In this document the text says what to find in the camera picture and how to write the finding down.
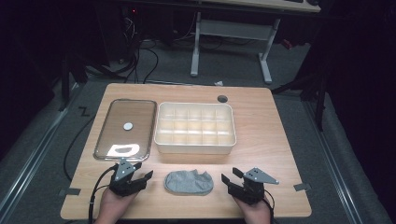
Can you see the black stand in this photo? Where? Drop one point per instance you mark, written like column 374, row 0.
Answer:
column 319, row 93
column 65, row 81

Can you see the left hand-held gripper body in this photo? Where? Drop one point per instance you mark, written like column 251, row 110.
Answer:
column 124, row 183

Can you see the grey tape piece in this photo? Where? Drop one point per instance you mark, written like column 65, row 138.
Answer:
column 70, row 192
column 302, row 187

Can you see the person's right hand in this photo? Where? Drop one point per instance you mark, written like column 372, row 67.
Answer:
column 253, row 213

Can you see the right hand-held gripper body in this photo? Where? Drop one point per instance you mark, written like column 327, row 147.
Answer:
column 250, row 189

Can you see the white paper scrap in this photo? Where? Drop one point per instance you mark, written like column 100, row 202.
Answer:
column 219, row 83

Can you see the white-legged desk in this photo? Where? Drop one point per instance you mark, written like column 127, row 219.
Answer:
column 232, row 29

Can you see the metal floor rail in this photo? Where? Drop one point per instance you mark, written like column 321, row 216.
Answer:
column 31, row 161
column 336, row 168

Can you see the person's left hand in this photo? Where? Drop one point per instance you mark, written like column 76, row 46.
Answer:
column 113, row 205

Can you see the white compartment storage box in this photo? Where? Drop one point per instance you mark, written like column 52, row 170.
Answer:
column 194, row 127

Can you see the red object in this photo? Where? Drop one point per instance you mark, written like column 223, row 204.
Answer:
column 287, row 44

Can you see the transparent box lid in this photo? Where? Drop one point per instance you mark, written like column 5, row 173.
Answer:
column 126, row 130

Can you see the grey sock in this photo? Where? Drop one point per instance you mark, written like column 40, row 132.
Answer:
column 188, row 183

